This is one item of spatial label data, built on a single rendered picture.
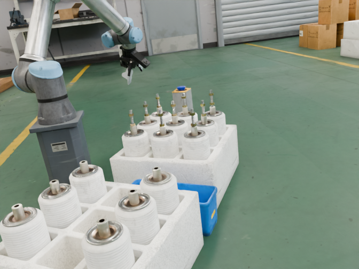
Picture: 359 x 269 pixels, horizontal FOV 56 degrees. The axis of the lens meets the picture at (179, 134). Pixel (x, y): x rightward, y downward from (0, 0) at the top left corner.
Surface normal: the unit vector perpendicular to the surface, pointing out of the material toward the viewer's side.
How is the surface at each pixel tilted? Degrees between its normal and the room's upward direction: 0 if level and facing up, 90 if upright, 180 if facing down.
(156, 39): 90
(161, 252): 90
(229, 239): 0
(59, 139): 90
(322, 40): 90
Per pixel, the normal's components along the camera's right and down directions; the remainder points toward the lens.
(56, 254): 0.91, 0.04
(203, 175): -0.35, 0.36
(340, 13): 0.16, 0.32
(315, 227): -0.11, -0.94
